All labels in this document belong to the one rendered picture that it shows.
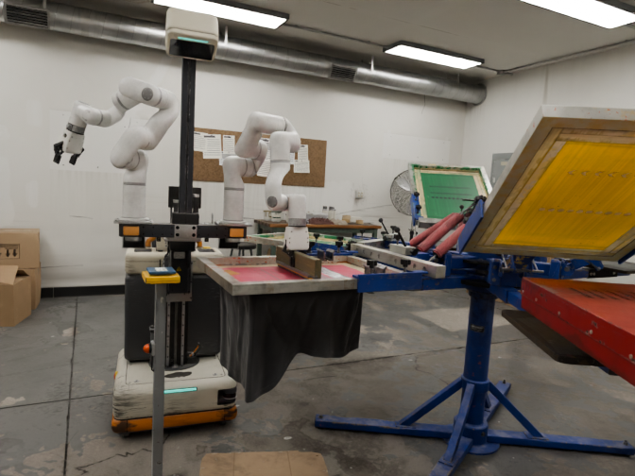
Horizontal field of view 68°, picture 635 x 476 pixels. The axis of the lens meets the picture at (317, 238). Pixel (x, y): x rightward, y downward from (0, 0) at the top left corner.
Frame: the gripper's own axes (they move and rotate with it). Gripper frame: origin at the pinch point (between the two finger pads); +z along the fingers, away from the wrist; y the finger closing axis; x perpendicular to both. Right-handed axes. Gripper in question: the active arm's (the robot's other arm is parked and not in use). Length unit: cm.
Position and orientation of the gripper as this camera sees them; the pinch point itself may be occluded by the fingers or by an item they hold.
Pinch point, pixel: (296, 262)
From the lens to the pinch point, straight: 198.4
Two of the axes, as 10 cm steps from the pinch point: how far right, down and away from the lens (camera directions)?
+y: -9.0, 0.1, -4.4
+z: -0.1, 10.0, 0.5
